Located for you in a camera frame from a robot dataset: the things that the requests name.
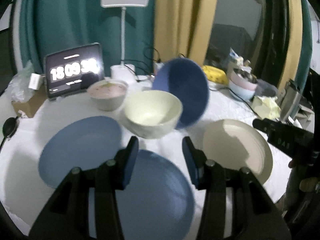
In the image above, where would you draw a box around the tablet showing clock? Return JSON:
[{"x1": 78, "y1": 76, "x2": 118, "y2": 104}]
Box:
[{"x1": 43, "y1": 43, "x2": 105, "y2": 100}]

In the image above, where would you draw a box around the light blue bowl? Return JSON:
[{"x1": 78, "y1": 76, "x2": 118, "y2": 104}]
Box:
[{"x1": 228, "y1": 81, "x2": 255, "y2": 101}]

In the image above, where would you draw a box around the small white box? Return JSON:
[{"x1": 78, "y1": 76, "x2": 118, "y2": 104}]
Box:
[{"x1": 28, "y1": 73, "x2": 42, "y2": 90}]

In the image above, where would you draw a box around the yellow curtain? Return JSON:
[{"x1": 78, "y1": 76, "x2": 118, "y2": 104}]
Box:
[
  {"x1": 278, "y1": 0, "x2": 303, "y2": 90},
  {"x1": 154, "y1": 0, "x2": 217, "y2": 65}
]

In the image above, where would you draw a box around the white charger adapter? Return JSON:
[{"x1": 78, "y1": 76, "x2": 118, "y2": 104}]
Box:
[{"x1": 153, "y1": 62, "x2": 164, "y2": 76}]

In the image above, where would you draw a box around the teal curtain left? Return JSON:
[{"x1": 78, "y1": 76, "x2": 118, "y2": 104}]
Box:
[{"x1": 10, "y1": 0, "x2": 155, "y2": 75}]

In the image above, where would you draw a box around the teal curtain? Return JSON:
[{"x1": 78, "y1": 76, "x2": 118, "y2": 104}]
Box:
[
  {"x1": 295, "y1": 0, "x2": 312, "y2": 98},
  {"x1": 10, "y1": 0, "x2": 155, "y2": 75}
]

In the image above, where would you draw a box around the light blue plate front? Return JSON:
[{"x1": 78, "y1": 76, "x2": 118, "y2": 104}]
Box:
[{"x1": 88, "y1": 149, "x2": 195, "y2": 240}]

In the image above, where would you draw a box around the yellow wipes packet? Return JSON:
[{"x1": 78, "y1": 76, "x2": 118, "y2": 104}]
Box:
[{"x1": 202, "y1": 65, "x2": 228, "y2": 85}]

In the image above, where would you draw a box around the cream bowl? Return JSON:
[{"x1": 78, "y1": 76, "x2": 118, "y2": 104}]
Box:
[{"x1": 124, "y1": 90, "x2": 183, "y2": 139}]

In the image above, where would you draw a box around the yellow curtain left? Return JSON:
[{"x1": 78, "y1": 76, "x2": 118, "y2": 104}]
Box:
[{"x1": 154, "y1": 0, "x2": 217, "y2": 65}]

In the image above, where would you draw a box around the white textured tablecloth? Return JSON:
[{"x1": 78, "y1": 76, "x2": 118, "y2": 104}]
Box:
[{"x1": 1, "y1": 89, "x2": 291, "y2": 239}]

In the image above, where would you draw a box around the cardboard box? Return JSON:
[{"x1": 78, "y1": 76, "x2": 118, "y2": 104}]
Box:
[{"x1": 11, "y1": 86, "x2": 47, "y2": 118}]

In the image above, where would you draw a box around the steel thermos flask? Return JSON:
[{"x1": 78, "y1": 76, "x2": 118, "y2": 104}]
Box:
[{"x1": 279, "y1": 79, "x2": 301, "y2": 122}]

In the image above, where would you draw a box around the yellow tissue pack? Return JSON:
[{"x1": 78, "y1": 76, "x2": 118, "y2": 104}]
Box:
[{"x1": 252, "y1": 96, "x2": 281, "y2": 120}]

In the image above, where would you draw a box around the white desk lamp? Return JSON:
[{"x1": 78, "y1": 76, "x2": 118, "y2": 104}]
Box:
[{"x1": 100, "y1": 0, "x2": 149, "y2": 85}]

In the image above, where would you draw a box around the light blue plate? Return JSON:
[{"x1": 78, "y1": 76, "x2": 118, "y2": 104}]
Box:
[
  {"x1": 88, "y1": 149, "x2": 195, "y2": 240},
  {"x1": 38, "y1": 116, "x2": 122, "y2": 188}
]

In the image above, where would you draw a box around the grey folded cloth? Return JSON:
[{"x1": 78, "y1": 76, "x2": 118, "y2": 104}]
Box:
[{"x1": 254, "y1": 79, "x2": 279, "y2": 98}]

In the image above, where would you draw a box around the cream plate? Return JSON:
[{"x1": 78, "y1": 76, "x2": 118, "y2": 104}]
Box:
[{"x1": 203, "y1": 119, "x2": 273, "y2": 184}]

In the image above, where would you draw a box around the pink strawberry bowl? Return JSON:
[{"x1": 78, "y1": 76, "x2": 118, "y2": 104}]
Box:
[{"x1": 87, "y1": 78, "x2": 129, "y2": 112}]

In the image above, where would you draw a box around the yellow curtain right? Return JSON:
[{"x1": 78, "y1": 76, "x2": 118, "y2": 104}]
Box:
[{"x1": 278, "y1": 0, "x2": 303, "y2": 90}]

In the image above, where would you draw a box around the black round pouch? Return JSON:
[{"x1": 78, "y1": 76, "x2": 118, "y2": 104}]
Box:
[{"x1": 2, "y1": 117, "x2": 18, "y2": 139}]

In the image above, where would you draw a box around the pink steel-lined bowl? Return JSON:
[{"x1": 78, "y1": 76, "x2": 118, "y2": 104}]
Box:
[{"x1": 229, "y1": 68, "x2": 258, "y2": 91}]

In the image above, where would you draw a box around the large dark blue bowl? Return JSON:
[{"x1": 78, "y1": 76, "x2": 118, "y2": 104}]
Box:
[{"x1": 152, "y1": 57, "x2": 209, "y2": 129}]

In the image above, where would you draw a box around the teal curtain right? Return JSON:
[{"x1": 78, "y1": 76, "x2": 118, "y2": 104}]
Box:
[{"x1": 295, "y1": 0, "x2": 312, "y2": 98}]

